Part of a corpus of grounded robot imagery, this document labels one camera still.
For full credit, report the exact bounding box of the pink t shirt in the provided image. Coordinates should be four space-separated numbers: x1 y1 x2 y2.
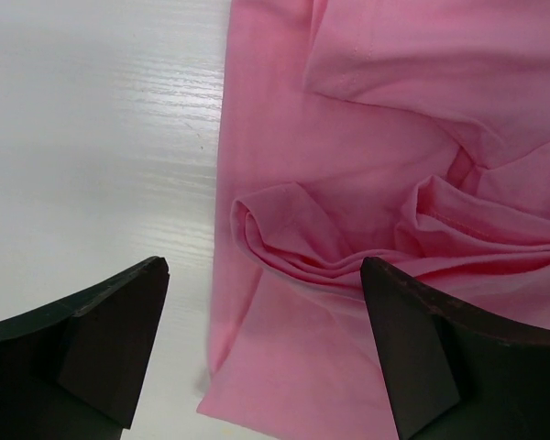
198 1 550 439

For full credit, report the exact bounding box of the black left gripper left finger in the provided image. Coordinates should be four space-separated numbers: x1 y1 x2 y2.
0 257 170 440

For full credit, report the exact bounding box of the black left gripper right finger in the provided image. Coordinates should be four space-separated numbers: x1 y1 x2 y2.
360 258 550 439

